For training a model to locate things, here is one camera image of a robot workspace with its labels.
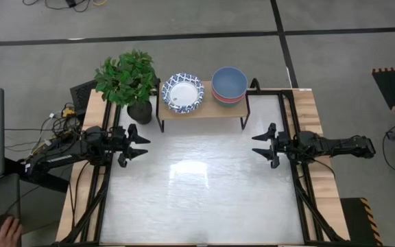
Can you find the black power adapter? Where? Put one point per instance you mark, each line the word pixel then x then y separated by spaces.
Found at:
pixel 71 2

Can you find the wooden shelf black metal frame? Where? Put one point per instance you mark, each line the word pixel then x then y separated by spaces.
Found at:
pixel 211 109

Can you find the teal plastic bowl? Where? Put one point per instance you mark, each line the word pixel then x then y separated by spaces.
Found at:
pixel 228 105

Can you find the pink plastic bowl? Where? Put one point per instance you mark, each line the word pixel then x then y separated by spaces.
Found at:
pixel 228 102

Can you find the black mat yellow hazard stripes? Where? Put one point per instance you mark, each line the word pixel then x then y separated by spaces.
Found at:
pixel 394 87
pixel 358 223

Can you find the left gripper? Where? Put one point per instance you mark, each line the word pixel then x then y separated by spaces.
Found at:
pixel 121 144

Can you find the black metal table frame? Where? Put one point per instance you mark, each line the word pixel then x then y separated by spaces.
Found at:
pixel 269 92

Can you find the green leafy plant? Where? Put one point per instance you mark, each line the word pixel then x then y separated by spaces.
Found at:
pixel 125 79

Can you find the black plant pot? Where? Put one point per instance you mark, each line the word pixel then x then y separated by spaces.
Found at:
pixel 140 115

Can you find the person's hand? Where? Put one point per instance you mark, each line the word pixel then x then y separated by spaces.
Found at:
pixel 5 236

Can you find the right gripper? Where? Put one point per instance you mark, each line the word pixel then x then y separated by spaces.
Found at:
pixel 285 145

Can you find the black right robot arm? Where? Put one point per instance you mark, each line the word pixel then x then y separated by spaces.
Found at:
pixel 338 145

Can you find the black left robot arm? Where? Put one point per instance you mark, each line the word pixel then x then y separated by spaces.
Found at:
pixel 63 151

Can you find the black computer mouse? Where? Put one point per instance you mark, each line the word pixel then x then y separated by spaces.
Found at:
pixel 2 219

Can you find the blue plastic bowl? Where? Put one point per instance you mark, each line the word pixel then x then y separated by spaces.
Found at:
pixel 229 82

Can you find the orange plastic bowl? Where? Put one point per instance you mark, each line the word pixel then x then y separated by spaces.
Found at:
pixel 228 99

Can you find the black mesh box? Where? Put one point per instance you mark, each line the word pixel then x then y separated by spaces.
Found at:
pixel 82 97

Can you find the yellow connector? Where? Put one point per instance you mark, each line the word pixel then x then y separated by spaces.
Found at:
pixel 68 111

